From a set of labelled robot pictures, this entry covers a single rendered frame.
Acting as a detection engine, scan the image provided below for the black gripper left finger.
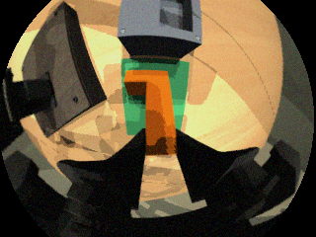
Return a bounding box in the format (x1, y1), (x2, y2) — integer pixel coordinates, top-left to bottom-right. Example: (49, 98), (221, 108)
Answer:
(56, 129), (146, 210)

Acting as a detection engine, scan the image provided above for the orange l-shaped part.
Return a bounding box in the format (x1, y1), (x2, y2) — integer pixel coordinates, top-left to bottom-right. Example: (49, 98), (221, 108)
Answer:
(123, 70), (178, 155)

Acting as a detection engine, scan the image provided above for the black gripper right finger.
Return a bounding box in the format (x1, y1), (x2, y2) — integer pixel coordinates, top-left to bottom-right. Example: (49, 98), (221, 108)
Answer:
(175, 129), (260, 202)

